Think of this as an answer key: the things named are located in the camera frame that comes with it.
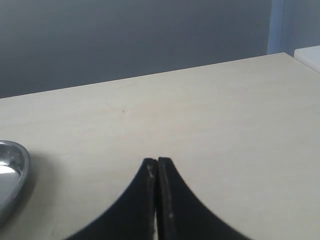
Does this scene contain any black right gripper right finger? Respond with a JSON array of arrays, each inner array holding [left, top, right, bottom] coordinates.
[[157, 157, 247, 240]]

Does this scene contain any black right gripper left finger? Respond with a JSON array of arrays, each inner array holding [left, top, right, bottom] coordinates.
[[68, 158, 157, 240]]

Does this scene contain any round stainless steel plate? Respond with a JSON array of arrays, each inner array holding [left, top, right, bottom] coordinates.
[[0, 140, 31, 219]]

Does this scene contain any white side table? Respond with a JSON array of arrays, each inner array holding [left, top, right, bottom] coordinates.
[[293, 45, 320, 73]]

